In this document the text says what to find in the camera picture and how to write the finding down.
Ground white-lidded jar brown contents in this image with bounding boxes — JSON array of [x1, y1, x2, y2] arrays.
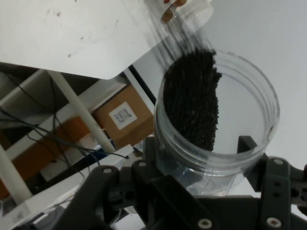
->
[[159, 0, 214, 26]]

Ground brown cardboard box white label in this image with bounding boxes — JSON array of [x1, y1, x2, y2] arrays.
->
[[92, 85, 155, 150]]

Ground thin black cable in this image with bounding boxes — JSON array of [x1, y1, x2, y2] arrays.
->
[[0, 73, 72, 168], [0, 118, 129, 179]]

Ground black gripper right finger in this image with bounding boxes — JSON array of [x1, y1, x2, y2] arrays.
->
[[237, 135, 307, 230]]

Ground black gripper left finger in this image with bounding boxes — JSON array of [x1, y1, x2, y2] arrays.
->
[[54, 136, 218, 230]]

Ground clear jar with black grains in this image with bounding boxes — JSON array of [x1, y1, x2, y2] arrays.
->
[[153, 49, 281, 199]]

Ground orange cardboard box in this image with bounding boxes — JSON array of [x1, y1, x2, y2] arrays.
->
[[0, 115, 93, 199]]

